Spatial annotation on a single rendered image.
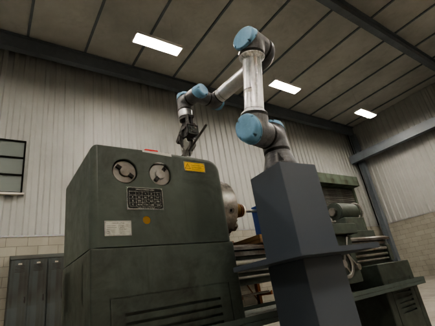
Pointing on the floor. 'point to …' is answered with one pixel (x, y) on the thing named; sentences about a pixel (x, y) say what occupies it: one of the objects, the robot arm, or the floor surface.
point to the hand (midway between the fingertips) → (188, 154)
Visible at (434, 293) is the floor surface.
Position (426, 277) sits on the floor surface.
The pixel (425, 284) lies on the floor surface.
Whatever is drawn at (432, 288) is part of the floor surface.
